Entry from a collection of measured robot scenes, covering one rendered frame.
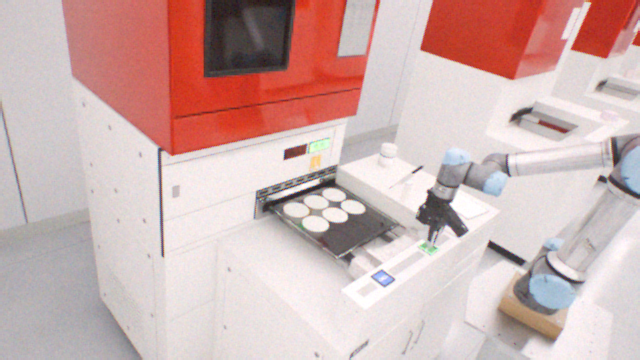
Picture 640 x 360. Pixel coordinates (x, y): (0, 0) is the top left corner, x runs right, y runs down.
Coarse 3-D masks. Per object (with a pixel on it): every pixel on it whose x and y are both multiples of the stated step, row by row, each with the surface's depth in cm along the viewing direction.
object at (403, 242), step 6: (396, 240) 161; (402, 240) 161; (408, 240) 162; (384, 246) 156; (390, 246) 157; (396, 246) 158; (402, 246) 158; (408, 246) 159; (384, 252) 153; (390, 252) 154; (396, 252) 154; (390, 258) 151; (372, 264) 146; (348, 270) 144; (354, 270) 142; (354, 276) 142
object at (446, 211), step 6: (444, 204) 136; (438, 210) 136; (444, 210) 135; (450, 210) 136; (444, 216) 135; (450, 216) 134; (456, 216) 136; (450, 222) 134; (456, 222) 134; (462, 222) 135; (456, 228) 133; (462, 228) 133; (456, 234) 134; (462, 234) 132
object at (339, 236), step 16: (320, 192) 179; (336, 208) 170; (368, 208) 174; (336, 224) 160; (352, 224) 162; (368, 224) 164; (384, 224) 166; (320, 240) 150; (336, 240) 152; (352, 240) 153
